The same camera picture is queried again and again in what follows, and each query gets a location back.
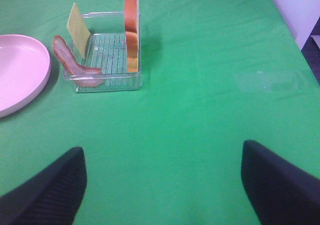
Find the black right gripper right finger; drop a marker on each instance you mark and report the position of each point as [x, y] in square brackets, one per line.
[279, 192]

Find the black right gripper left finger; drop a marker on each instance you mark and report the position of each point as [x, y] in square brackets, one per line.
[51, 197]

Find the bacon strip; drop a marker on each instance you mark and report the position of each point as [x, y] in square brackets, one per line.
[68, 61]

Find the yellow cheese slice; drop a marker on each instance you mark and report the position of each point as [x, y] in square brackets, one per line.
[78, 30]

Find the toast bread slice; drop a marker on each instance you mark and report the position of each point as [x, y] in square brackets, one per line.
[131, 25]

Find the pink plate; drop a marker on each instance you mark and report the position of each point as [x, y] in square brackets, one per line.
[25, 67]

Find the green tablecloth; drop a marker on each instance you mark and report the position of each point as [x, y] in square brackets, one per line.
[215, 73]

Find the dark cabinet at table edge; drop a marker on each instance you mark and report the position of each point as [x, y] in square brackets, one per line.
[311, 51]

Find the clear right plastic container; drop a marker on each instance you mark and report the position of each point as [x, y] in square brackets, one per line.
[106, 49]

